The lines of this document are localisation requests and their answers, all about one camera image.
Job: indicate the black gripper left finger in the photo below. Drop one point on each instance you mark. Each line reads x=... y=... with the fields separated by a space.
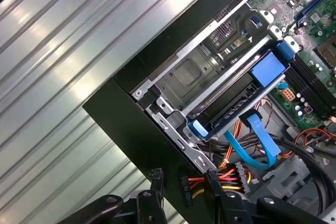
x=152 y=208

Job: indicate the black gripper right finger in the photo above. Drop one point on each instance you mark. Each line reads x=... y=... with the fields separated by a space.
x=228 y=208

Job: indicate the hard disk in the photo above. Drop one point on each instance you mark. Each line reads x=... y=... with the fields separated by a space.
x=266 y=70

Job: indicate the grey metal disk bay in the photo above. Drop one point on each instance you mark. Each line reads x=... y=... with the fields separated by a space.
x=183 y=77

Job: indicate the black PC case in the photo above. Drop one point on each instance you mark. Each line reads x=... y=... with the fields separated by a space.
x=136 y=129

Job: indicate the black RAM slot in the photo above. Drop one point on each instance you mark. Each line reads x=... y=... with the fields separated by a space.
x=302 y=87
x=315 y=79

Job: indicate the green motherboard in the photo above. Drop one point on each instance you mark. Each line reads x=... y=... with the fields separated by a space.
x=309 y=35

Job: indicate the blue expansion slot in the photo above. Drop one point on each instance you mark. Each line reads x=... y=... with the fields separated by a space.
x=309 y=11

